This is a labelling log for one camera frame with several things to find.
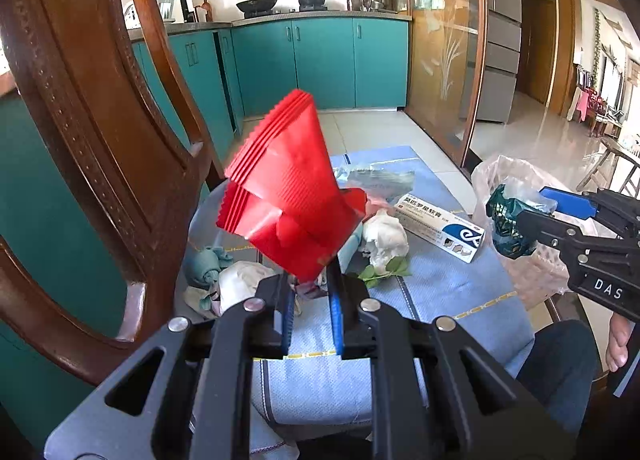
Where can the pink plastic bag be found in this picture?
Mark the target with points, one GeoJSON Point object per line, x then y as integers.
{"type": "Point", "coordinates": [376, 203]}

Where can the grey refrigerator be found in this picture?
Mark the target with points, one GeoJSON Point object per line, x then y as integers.
{"type": "Point", "coordinates": [497, 40]}

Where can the translucent plastic bin liner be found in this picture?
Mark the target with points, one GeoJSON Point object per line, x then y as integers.
{"type": "Point", "coordinates": [530, 285]}

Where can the dark red wooden chair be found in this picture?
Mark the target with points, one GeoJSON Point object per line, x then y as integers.
{"type": "Point", "coordinates": [100, 90]}

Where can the red paper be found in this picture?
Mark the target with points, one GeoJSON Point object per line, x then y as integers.
{"type": "Point", "coordinates": [290, 190]}

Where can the clear plastic wrapper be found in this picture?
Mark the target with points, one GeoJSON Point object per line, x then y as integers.
{"type": "Point", "coordinates": [380, 180]}

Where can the black wok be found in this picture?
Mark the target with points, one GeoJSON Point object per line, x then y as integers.
{"type": "Point", "coordinates": [256, 4]}

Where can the black kitchen appliance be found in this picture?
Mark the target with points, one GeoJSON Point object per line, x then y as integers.
{"type": "Point", "coordinates": [188, 9]}

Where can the dark green plastic bag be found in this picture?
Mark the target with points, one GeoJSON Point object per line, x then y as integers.
{"type": "Point", "coordinates": [505, 230]}

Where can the brown bottle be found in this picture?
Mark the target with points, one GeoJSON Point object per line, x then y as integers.
{"type": "Point", "coordinates": [206, 11]}

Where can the crumpled white tissue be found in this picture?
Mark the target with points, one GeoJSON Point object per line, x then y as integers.
{"type": "Point", "coordinates": [385, 240]}

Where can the green leaf sprig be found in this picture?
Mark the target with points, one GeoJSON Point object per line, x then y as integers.
{"type": "Point", "coordinates": [395, 267]}

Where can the person's leg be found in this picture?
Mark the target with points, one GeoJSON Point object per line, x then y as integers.
{"type": "Point", "coordinates": [555, 370]}

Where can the blue quilted cushion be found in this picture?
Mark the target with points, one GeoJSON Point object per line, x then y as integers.
{"type": "Point", "coordinates": [440, 290]}

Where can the crumpled teal cloth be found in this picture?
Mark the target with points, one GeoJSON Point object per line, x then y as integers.
{"type": "Point", "coordinates": [205, 265]}

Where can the crumpled white and pink cloth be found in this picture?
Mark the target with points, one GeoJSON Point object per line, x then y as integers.
{"type": "Point", "coordinates": [240, 280]}

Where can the wooden stool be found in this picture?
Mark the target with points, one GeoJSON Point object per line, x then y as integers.
{"type": "Point", "coordinates": [612, 160]}

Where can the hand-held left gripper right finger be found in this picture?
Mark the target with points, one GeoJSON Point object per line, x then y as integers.
{"type": "Point", "coordinates": [336, 320]}

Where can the white and blue ointment box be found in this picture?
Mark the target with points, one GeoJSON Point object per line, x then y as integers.
{"type": "Point", "coordinates": [440, 227]}

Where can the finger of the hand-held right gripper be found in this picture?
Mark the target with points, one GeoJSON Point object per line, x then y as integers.
{"type": "Point", "coordinates": [545, 229]}
{"type": "Point", "coordinates": [565, 201]}

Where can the teal base cabinets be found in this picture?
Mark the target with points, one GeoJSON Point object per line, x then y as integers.
{"type": "Point", "coordinates": [320, 60]}

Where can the white dish rack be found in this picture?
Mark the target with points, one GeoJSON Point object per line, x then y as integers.
{"type": "Point", "coordinates": [166, 4]}

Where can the brown wooden door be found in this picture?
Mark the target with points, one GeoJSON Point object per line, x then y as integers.
{"type": "Point", "coordinates": [536, 47]}

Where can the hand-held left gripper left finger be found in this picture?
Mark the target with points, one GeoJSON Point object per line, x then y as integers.
{"type": "Point", "coordinates": [286, 320]}

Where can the person's right hand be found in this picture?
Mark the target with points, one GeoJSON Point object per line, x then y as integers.
{"type": "Point", "coordinates": [620, 345]}

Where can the etched glass sliding door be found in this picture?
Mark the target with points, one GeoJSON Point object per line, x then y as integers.
{"type": "Point", "coordinates": [440, 50]}

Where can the pink hanging garment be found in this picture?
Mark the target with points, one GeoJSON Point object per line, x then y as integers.
{"type": "Point", "coordinates": [583, 105]}

